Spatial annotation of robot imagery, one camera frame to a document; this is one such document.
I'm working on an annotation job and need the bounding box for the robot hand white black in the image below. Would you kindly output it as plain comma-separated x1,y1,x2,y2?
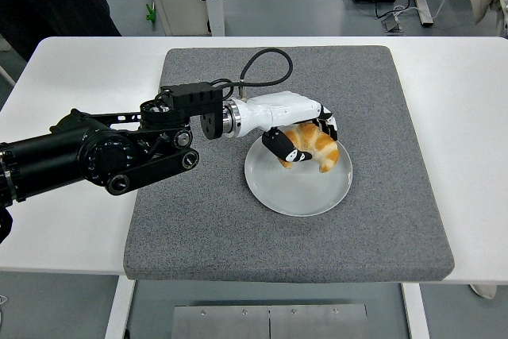
237,91,341,164

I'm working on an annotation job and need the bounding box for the golden croissant bread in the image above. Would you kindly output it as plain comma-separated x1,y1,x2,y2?
277,122,341,174

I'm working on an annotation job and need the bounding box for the light grey round plate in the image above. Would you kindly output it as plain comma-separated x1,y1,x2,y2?
244,124,354,218

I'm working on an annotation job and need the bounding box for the grey felt mat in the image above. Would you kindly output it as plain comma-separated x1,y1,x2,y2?
123,45,456,284

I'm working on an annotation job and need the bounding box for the small grey metal box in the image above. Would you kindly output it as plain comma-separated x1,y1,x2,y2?
381,13,405,33

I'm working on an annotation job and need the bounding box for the white table leg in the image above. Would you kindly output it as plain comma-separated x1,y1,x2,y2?
400,282,431,339
103,275,137,339

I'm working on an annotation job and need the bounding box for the person's foot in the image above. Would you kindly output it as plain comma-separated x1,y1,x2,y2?
470,283,498,300

